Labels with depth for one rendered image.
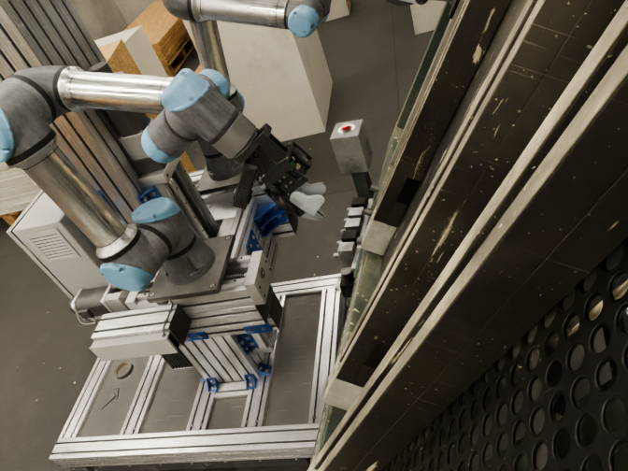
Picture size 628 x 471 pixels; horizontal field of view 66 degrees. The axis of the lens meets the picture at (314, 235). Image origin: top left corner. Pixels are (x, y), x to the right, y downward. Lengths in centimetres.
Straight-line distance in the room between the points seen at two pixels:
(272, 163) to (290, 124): 315
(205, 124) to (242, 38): 297
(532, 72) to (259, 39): 329
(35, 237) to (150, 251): 56
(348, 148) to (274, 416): 111
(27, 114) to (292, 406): 142
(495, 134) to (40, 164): 90
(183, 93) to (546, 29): 52
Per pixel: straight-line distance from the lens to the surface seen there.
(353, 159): 200
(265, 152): 85
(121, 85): 109
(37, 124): 116
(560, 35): 53
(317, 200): 89
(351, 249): 167
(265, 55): 379
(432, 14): 524
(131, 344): 152
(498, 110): 56
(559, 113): 36
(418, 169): 122
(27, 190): 476
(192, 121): 83
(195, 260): 138
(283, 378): 213
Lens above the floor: 188
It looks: 39 degrees down
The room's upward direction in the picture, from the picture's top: 23 degrees counter-clockwise
